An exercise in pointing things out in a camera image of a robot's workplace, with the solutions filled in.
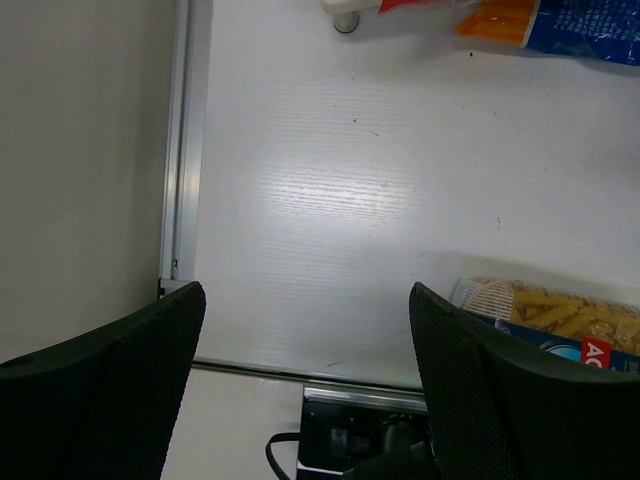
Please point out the blue and orange pasta bag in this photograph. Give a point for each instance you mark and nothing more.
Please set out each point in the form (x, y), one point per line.
(604, 30)

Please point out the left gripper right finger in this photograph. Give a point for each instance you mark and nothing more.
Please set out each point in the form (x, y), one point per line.
(501, 408)

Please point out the white two-tier shelf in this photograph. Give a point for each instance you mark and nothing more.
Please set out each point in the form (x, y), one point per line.
(345, 14)

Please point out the Agnesi penne pasta bag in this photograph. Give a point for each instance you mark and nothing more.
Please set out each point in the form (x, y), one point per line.
(591, 331)

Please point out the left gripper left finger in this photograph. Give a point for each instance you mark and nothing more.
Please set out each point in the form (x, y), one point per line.
(102, 405)

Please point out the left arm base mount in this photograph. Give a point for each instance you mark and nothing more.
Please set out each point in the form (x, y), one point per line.
(356, 433)

